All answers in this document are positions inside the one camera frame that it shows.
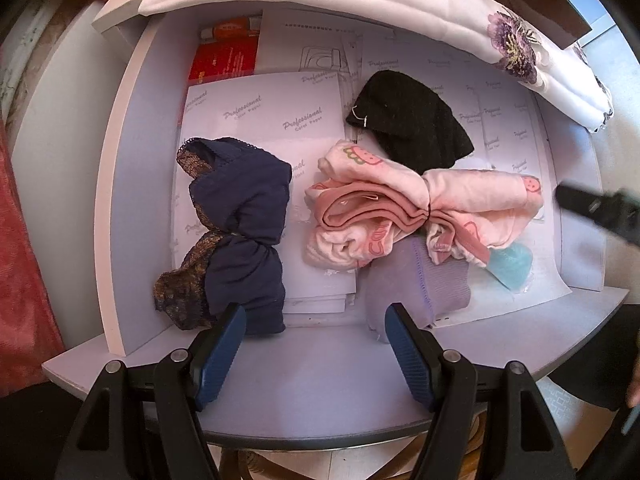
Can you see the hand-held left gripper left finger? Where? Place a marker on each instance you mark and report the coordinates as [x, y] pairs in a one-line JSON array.
[[220, 355]]

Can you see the red cloth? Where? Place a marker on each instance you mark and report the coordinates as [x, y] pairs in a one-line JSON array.
[[25, 285]]

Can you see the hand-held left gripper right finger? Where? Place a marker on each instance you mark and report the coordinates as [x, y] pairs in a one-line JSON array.
[[410, 355]]

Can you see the orange packet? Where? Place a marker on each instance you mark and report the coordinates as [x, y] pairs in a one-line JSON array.
[[230, 27]]

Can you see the light grey drawer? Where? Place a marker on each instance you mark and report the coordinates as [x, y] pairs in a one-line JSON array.
[[310, 390]]

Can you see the pink printed garment bundle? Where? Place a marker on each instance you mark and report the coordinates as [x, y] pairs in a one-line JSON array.
[[480, 200]]

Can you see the person's black clothing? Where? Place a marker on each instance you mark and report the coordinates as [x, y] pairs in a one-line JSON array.
[[595, 360]]

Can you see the stack of white printed paper sheets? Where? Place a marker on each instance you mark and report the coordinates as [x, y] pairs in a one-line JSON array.
[[260, 110]]

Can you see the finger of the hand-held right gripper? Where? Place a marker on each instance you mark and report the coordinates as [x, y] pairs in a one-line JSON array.
[[600, 207]]

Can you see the navy lace underwear bundle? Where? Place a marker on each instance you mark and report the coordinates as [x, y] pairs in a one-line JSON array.
[[245, 200]]

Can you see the black knit sock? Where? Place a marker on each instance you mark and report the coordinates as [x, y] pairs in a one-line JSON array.
[[420, 120]]

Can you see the light purple knit sock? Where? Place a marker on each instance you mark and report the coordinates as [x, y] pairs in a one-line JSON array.
[[420, 285]]

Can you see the red packet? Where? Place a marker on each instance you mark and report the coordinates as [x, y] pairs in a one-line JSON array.
[[220, 62]]

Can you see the light blue sock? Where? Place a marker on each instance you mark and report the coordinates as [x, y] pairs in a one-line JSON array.
[[512, 265]]

